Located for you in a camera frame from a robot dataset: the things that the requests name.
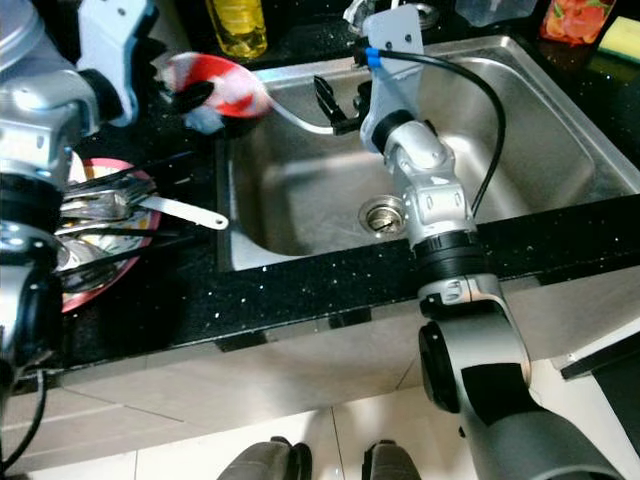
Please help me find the grey right robot foot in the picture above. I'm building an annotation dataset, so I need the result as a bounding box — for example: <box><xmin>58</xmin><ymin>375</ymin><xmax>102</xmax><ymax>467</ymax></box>
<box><xmin>363</xmin><ymin>440</ymin><xmax>423</xmax><ymax>480</ymax></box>

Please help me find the white handled utensil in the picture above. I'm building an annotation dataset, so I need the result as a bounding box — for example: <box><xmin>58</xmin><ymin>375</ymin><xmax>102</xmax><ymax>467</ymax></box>
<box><xmin>140</xmin><ymin>195</ymin><xmax>231</xmax><ymax>231</ymax></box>

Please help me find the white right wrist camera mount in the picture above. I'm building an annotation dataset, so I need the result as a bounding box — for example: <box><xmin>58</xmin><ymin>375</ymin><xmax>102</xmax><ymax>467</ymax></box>
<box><xmin>358</xmin><ymin>5</ymin><xmax>426</xmax><ymax>149</ymax></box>

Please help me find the yellow sponge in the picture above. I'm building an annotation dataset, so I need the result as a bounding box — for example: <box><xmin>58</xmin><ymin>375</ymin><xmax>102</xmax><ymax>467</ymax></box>
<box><xmin>597</xmin><ymin>15</ymin><xmax>640</xmax><ymax>63</ymax></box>

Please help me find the metal sink drain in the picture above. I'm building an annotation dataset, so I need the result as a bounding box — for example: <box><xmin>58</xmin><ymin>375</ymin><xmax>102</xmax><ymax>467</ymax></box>
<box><xmin>357</xmin><ymin>195</ymin><xmax>408</xmax><ymax>238</ymax></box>

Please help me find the metal faucet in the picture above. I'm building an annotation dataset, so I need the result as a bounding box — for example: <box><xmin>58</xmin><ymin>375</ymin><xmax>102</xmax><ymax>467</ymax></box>
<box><xmin>343</xmin><ymin>0</ymin><xmax>401</xmax><ymax>31</ymax></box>

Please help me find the white hose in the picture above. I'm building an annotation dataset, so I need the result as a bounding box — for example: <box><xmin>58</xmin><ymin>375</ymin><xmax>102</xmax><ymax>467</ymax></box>
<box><xmin>265</xmin><ymin>0</ymin><xmax>396</xmax><ymax>136</ymax></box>

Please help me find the grey robot foot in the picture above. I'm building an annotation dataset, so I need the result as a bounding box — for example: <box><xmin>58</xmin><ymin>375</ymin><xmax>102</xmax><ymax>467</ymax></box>
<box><xmin>218</xmin><ymin>437</ymin><xmax>313</xmax><ymax>480</ymax></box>
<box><xmin>363</xmin><ymin>440</ymin><xmax>423</xmax><ymax>480</ymax></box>

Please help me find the red and white bowl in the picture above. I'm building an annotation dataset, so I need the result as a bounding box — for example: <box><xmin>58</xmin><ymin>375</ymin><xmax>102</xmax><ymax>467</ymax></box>
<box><xmin>163</xmin><ymin>50</ymin><xmax>271</xmax><ymax>136</ymax></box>

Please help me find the red rimmed patterned plate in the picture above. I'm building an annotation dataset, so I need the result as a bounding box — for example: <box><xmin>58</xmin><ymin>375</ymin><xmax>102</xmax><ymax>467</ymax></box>
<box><xmin>60</xmin><ymin>157</ymin><xmax>166</xmax><ymax>314</ymax></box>

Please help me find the black cable with blue tape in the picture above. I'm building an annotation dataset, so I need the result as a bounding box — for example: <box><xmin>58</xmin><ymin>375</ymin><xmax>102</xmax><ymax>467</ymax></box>
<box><xmin>355</xmin><ymin>40</ymin><xmax>508</xmax><ymax>219</ymax></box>

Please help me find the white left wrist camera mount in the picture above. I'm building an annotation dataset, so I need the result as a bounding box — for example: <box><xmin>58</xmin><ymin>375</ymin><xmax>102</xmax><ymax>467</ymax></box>
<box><xmin>78</xmin><ymin>0</ymin><xmax>158</xmax><ymax>129</ymax></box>

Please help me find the stainless steel sink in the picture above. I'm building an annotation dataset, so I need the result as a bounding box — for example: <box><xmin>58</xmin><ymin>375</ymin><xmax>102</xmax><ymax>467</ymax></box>
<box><xmin>215</xmin><ymin>35</ymin><xmax>640</xmax><ymax>273</ymax></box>

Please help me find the metal fork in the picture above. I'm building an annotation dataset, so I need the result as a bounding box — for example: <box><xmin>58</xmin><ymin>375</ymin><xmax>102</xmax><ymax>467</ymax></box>
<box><xmin>65</xmin><ymin>180</ymin><xmax>156</xmax><ymax>221</ymax></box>

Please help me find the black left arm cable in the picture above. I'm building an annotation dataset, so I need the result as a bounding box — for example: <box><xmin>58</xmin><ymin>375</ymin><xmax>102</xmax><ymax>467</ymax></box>
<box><xmin>0</xmin><ymin>368</ymin><xmax>53</xmax><ymax>477</ymax></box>

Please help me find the clear plastic container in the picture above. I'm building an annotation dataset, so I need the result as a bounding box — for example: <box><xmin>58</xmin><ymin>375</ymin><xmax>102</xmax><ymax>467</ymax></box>
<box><xmin>453</xmin><ymin>0</ymin><xmax>539</xmax><ymax>28</ymax></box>

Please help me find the grey left robot foot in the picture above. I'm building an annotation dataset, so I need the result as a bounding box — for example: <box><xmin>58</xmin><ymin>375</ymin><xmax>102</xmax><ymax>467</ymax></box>
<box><xmin>218</xmin><ymin>437</ymin><xmax>313</xmax><ymax>480</ymax></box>

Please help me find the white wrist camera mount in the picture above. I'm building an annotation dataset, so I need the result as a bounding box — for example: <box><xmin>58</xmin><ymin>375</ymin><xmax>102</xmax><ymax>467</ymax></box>
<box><xmin>78</xmin><ymin>0</ymin><xmax>158</xmax><ymax>129</ymax></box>
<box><xmin>358</xmin><ymin>5</ymin><xmax>426</xmax><ymax>149</ymax></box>

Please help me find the red fruit print packet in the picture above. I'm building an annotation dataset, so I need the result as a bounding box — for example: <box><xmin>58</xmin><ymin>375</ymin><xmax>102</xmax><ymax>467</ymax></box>
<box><xmin>538</xmin><ymin>0</ymin><xmax>616</xmax><ymax>46</ymax></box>

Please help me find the yellow liquid bottle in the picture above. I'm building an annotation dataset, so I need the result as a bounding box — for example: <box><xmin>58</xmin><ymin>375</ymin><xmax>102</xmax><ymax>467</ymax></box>
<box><xmin>205</xmin><ymin>0</ymin><xmax>269</xmax><ymax>59</ymax></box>

